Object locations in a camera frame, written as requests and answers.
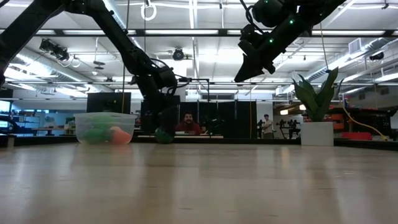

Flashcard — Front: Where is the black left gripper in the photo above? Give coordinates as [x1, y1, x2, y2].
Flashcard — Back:
[139, 90, 181, 133]

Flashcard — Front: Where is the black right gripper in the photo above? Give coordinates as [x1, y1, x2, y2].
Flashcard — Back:
[234, 29, 277, 83]

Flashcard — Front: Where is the dark green round toy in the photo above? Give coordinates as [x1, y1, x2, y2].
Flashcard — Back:
[154, 126, 175, 145]

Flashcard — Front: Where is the clear plastic tupperware container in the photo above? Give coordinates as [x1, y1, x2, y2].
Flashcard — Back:
[73, 111, 138, 146]

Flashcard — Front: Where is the orange toy carrot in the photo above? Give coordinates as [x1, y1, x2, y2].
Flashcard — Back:
[108, 127, 132, 146]

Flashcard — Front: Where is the green toy corn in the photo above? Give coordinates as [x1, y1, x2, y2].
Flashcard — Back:
[81, 127, 109, 145]

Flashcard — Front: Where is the seated person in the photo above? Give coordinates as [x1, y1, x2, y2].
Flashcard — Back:
[175, 111, 203, 136]

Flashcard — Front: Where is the standing person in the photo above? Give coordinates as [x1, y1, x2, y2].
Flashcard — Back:
[260, 114, 276, 139]

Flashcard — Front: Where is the black monitor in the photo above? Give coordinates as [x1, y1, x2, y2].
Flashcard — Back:
[86, 92, 132, 115]

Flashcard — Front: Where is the round black ceiling fixture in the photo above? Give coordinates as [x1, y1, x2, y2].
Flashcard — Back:
[172, 48, 185, 62]

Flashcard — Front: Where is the black equipment stand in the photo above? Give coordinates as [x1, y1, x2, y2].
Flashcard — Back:
[275, 118, 300, 139]

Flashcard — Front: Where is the green snake plant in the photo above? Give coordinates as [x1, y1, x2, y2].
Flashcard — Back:
[291, 66, 346, 123]

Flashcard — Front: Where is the white plant pot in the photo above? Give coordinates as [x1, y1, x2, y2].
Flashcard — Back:
[300, 121, 335, 147]

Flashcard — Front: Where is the white ceiling air vent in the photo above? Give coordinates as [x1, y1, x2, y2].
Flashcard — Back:
[348, 37, 371, 55]

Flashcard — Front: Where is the red bin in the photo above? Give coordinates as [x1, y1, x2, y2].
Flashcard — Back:
[341, 131, 373, 141]

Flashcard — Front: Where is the black ceiling spotlight pair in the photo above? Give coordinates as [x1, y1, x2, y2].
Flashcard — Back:
[39, 39, 70, 62]

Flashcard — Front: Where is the dark workbench with red items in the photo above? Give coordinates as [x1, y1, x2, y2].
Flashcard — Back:
[329, 105, 398, 141]

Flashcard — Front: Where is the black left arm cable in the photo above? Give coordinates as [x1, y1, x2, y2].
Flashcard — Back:
[167, 74, 192, 96]

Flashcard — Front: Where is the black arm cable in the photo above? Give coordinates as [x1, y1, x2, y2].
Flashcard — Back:
[239, 0, 259, 35]
[167, 74, 192, 96]

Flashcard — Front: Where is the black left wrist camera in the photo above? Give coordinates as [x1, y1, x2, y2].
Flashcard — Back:
[154, 67, 178, 91]

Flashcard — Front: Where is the black partition wall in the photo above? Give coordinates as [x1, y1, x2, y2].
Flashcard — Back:
[140, 100, 258, 139]

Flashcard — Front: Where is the black metal frame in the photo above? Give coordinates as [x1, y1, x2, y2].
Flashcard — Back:
[178, 77, 211, 103]

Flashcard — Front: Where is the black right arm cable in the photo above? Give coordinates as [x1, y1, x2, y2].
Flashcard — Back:
[239, 0, 259, 35]

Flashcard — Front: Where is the black table edge rail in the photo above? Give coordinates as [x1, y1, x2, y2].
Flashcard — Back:
[0, 134, 398, 152]

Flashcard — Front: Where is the beige hanging rope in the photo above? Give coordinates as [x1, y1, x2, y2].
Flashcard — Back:
[319, 23, 330, 73]

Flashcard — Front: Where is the white hanging ring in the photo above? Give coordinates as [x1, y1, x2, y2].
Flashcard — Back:
[141, 0, 157, 22]

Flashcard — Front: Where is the yellow floor cable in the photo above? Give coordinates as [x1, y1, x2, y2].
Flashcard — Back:
[341, 93, 389, 141]

